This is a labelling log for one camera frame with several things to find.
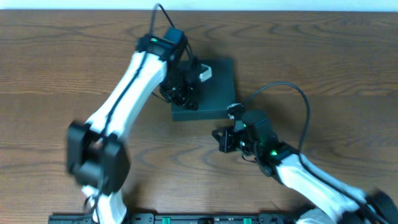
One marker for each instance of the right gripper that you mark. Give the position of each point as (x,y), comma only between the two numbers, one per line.
(232,139)

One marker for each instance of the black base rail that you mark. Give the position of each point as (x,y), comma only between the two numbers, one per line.
(149,218)

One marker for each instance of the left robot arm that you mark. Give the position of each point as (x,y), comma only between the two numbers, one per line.
(96,149)

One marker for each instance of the black box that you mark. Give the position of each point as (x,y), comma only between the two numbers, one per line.
(214,95)

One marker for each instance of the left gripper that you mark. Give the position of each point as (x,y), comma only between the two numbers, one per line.
(181,94)

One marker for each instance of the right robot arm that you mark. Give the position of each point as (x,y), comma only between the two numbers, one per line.
(252,135)

